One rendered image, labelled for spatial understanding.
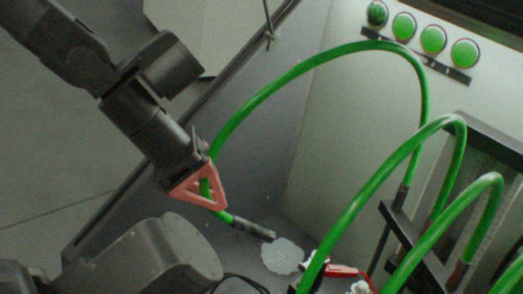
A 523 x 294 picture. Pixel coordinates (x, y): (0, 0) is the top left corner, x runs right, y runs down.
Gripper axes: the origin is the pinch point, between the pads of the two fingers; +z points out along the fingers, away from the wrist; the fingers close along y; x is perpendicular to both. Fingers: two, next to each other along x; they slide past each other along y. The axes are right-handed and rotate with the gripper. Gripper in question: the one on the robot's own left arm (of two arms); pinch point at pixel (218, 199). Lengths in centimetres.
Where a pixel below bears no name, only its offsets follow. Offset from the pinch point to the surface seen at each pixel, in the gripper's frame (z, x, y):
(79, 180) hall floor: 28, 92, 178
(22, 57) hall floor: -35, 114, 311
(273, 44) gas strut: -3.9, -19.4, 30.5
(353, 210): 4.1, -13.8, -14.5
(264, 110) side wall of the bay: 6.7, -10.2, 34.8
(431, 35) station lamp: 8.3, -40.6, 17.9
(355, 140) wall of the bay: 22.3, -21.0, 30.8
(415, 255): 9.3, -16.1, -20.0
